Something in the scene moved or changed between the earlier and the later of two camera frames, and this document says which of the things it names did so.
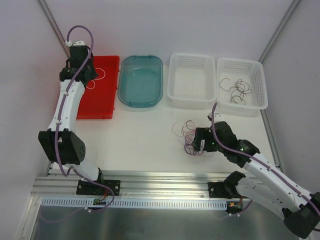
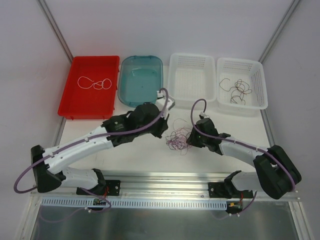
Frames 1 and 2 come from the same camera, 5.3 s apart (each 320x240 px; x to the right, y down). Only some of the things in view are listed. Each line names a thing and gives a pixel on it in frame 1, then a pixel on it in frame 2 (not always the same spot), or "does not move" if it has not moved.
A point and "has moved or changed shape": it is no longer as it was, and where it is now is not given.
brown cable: x=229 y=88 does not move
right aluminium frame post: x=293 y=6 does not move
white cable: x=97 y=79 -> x=86 y=83
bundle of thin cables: x=189 y=130 has moved or changed shape
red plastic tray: x=98 y=100 does not move
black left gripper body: x=89 y=73 -> x=161 y=124
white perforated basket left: x=191 y=79 does not move
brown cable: x=242 y=88 does not move
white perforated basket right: x=240 y=83 does not move
